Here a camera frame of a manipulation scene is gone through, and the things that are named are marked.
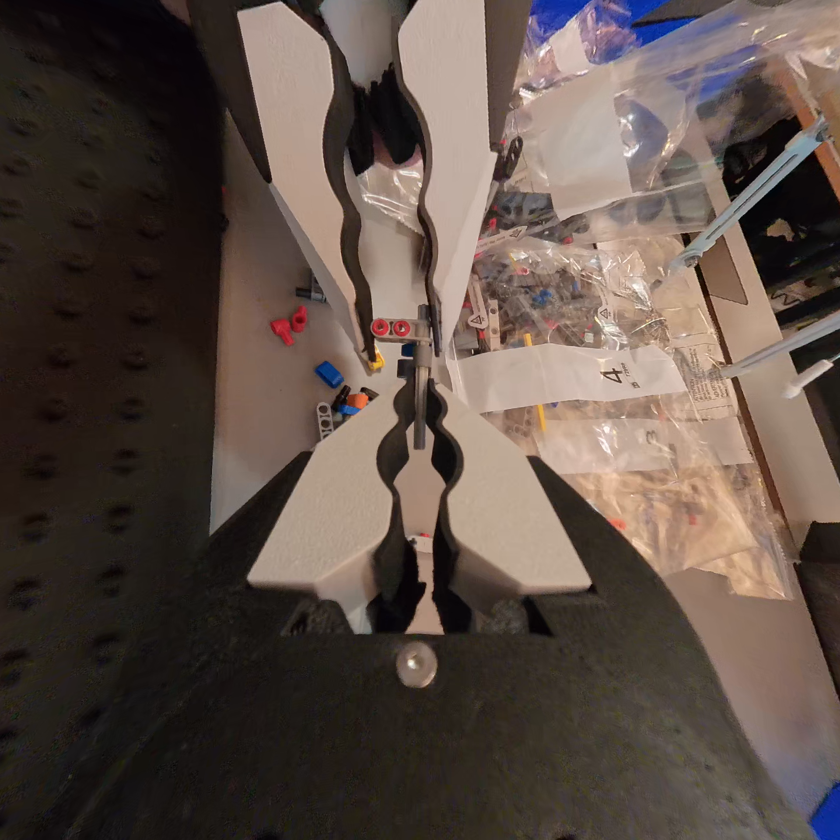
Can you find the wooden book stand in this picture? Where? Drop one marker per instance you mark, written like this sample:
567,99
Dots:
781,453

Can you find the person's left hand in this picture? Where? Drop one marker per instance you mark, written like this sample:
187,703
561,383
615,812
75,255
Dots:
397,156

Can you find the red lego connector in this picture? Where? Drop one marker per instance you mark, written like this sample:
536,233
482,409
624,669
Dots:
300,318
282,328

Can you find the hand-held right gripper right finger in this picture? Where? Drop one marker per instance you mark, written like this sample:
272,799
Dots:
512,518

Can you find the yellow lego pin connector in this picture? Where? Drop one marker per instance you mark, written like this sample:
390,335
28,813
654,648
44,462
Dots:
375,363

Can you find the blue plastic bin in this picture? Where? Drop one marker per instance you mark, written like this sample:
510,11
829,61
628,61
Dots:
610,13

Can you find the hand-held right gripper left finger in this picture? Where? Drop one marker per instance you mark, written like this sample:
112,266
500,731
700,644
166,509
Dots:
321,512

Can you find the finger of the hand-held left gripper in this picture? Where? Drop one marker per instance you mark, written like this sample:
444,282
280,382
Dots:
459,131
289,98

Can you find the blue curved lego tile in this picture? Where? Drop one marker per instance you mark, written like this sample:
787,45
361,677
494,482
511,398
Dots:
328,373

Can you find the light grey five-hole beam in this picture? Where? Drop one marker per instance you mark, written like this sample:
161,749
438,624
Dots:
325,415

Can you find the grey lego connector assembly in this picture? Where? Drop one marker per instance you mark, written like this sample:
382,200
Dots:
312,291

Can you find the light grey beam red pins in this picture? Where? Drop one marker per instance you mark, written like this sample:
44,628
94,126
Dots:
392,328

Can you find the small opened clear bag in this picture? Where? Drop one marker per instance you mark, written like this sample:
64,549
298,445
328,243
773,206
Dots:
387,197

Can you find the white connector red pin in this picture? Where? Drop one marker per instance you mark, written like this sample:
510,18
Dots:
420,539

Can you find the black dimpled mat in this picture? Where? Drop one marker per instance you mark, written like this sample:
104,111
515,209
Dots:
98,328

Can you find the black lego gear frame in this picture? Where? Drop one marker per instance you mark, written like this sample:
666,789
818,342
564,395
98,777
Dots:
359,400

